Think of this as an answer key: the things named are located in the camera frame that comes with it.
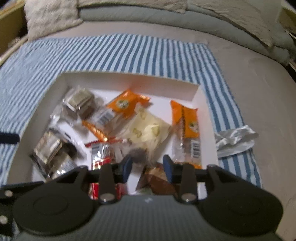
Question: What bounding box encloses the red snack packet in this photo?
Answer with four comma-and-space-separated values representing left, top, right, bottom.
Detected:
85, 138, 128, 200

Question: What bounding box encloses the orange snack bar packet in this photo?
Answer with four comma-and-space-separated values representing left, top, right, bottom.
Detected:
171, 100, 202, 169

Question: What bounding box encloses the brown snack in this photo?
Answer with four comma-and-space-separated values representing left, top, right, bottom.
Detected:
136, 163, 179, 196

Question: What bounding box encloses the yellow cream snack bag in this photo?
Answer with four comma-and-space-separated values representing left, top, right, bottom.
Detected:
120, 103, 171, 156

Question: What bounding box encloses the clear wafer biscuit packet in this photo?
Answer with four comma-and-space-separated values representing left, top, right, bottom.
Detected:
50, 86, 104, 125

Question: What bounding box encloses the white crumpled wrapper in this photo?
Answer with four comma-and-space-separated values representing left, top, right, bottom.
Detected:
215, 125, 259, 158

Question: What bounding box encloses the white shallow box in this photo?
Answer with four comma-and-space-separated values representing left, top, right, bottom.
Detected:
8, 72, 218, 197

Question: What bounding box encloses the blue striped cloth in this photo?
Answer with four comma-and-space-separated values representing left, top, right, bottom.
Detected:
0, 33, 263, 188

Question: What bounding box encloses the wooden bedside shelf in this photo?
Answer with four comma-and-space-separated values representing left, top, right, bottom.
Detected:
1, 1, 28, 66

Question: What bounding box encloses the white fluffy pillow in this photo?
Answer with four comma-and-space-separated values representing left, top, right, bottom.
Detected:
24, 1, 82, 41

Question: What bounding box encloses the grey folded duvet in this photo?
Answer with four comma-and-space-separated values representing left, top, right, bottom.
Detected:
79, 6, 295, 64

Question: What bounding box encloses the beige quilted pillow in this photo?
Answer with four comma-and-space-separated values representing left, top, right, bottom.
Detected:
77, 0, 187, 14

